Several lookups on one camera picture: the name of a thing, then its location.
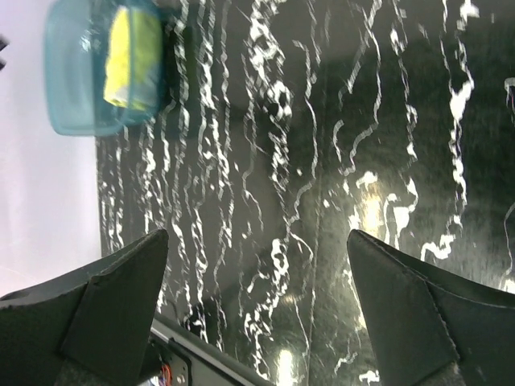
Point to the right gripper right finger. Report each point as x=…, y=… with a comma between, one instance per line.
x=428, y=326

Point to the grey yellow frog towel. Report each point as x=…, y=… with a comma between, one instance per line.
x=133, y=65

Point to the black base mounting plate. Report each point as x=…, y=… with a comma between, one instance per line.
x=176, y=356

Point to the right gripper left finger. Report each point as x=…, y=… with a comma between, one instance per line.
x=90, y=326

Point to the blue transparent plastic container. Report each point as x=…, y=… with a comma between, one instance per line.
x=76, y=44

